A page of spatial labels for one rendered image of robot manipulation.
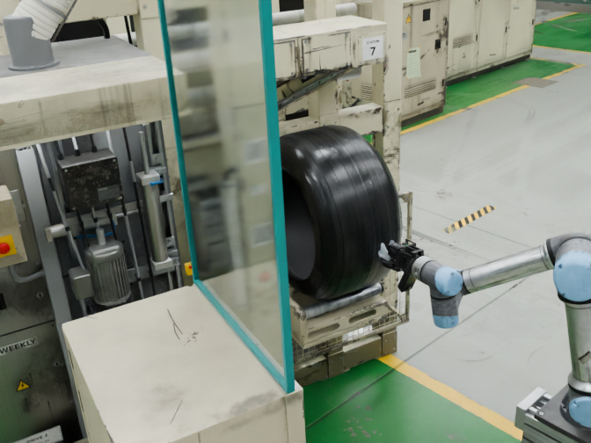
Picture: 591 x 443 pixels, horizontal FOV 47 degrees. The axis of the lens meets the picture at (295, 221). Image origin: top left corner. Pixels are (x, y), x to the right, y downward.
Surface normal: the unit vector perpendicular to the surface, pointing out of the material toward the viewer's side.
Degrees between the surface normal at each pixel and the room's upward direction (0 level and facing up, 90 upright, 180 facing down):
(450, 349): 0
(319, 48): 90
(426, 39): 90
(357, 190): 55
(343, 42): 90
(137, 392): 0
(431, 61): 90
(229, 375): 0
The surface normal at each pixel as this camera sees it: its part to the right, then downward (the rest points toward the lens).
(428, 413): -0.05, -0.90
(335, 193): 0.11, -0.19
